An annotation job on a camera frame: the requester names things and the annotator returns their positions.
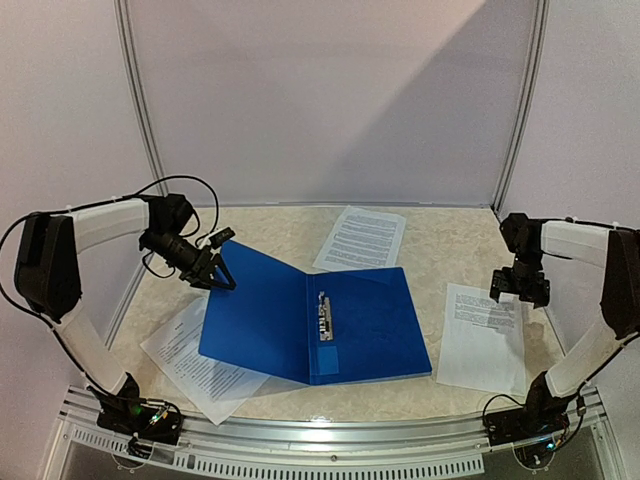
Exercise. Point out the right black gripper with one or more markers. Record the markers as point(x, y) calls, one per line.
point(520, 283)

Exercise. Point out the printed paper sheet middle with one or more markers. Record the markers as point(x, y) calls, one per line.
point(362, 239)

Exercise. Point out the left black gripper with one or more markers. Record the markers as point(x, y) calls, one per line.
point(202, 269)

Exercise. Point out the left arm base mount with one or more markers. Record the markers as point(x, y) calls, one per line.
point(127, 412)

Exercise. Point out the left aluminium frame post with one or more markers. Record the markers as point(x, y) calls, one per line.
point(133, 72)

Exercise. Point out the metal folder clip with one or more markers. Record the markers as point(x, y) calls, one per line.
point(324, 318)

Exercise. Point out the blue plastic folder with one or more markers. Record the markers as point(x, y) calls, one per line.
point(268, 323)

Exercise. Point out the aluminium frame post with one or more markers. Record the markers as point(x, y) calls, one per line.
point(530, 74)
point(133, 72)

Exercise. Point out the printed paper sheet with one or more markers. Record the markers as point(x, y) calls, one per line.
point(362, 239)
point(482, 347)
point(216, 388)

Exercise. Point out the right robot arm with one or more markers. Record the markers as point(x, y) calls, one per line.
point(588, 270)

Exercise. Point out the right aluminium frame post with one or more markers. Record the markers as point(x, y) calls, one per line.
point(530, 74)

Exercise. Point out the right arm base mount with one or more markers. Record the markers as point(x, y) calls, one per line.
point(530, 420)

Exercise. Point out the printed paper sheet left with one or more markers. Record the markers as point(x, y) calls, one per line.
point(216, 388)

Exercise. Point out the aluminium front rail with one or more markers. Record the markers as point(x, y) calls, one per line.
point(455, 447)

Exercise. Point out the printed paper sheet right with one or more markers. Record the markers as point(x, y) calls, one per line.
point(482, 347)

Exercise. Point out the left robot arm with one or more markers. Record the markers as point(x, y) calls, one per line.
point(47, 274)

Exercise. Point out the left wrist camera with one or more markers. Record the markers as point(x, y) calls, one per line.
point(215, 240)

